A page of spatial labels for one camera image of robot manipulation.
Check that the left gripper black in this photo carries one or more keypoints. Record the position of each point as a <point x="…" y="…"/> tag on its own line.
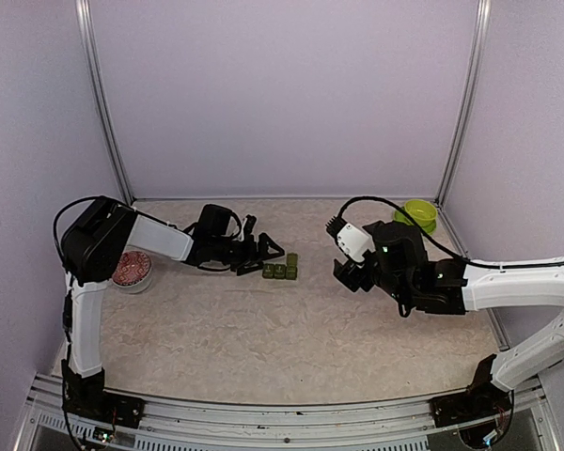
<point x="252" y="255"/>

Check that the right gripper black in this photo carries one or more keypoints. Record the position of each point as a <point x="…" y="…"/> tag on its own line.
<point x="351" y="276"/>

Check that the green weekly pill organizer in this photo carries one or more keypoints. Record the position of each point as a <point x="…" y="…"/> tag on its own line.
<point x="282" y="271"/>

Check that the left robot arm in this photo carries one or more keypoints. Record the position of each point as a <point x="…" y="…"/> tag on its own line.
<point x="92" y="246"/>

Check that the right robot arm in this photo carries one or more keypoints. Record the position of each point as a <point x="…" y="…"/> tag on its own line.
<point x="392" y="257"/>

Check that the green saucer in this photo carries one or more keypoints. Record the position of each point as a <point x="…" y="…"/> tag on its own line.
<point x="429" y="227"/>

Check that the green bowl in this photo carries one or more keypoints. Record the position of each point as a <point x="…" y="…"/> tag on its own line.
<point x="422" y="211"/>

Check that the red patterned white bowl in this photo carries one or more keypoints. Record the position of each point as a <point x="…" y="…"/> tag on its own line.
<point x="133" y="274"/>

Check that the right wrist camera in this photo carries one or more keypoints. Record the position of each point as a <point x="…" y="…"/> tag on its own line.
<point x="352" y="241"/>

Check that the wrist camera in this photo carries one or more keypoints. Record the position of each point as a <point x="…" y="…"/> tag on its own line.
<point x="247" y="226"/>
<point x="352" y="241"/>

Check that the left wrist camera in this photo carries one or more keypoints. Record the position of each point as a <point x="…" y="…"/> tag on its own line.
<point x="247" y="226"/>

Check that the front aluminium rail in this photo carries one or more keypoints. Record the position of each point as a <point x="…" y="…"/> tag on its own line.
<point x="177" y="424"/>

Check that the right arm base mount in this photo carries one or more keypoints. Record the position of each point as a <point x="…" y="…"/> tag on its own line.
<point x="460" y="408"/>

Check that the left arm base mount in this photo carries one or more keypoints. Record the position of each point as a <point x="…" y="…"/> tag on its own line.
<point x="108" y="408"/>

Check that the right aluminium frame post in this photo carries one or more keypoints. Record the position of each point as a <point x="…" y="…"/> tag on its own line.
<point x="467" y="102"/>

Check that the aluminium frame post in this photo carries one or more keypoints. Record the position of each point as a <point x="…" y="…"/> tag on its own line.
<point x="85" y="23"/>
<point x="467" y="102"/>

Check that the left aluminium frame post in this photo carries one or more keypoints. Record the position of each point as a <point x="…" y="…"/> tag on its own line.
<point x="85" y="23"/>

